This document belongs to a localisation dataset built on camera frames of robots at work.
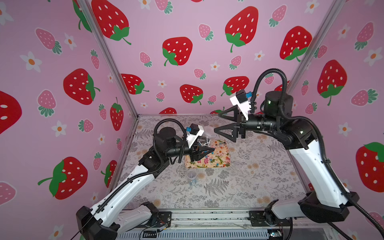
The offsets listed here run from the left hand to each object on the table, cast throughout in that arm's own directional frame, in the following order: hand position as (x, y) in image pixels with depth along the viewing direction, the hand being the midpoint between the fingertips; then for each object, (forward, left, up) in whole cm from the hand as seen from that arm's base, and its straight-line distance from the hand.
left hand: (211, 144), depth 61 cm
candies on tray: (+14, -8, -35) cm, 38 cm away
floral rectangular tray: (+9, +8, -36) cm, 38 cm away
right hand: (-1, -1, +12) cm, 13 cm away
